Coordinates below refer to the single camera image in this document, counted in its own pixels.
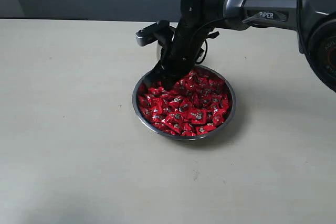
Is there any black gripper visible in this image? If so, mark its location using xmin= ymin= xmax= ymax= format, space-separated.
xmin=143 ymin=22 xmax=207 ymax=91

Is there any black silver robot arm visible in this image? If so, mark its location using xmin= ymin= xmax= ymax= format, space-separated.
xmin=136 ymin=0 xmax=335 ymax=90

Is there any small steel cup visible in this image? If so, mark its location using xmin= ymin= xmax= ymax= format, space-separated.
xmin=156 ymin=41 xmax=164 ymax=62

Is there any stainless steel bowl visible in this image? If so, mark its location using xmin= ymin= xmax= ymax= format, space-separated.
xmin=132 ymin=65 xmax=237 ymax=141

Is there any red wrapped candy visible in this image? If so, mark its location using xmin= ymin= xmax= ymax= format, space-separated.
xmin=165 ymin=112 xmax=184 ymax=123
xmin=196 ymin=124 xmax=216 ymax=135
xmin=187 ymin=109 xmax=207 ymax=121

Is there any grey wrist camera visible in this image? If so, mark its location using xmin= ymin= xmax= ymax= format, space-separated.
xmin=135 ymin=20 xmax=176 ymax=47

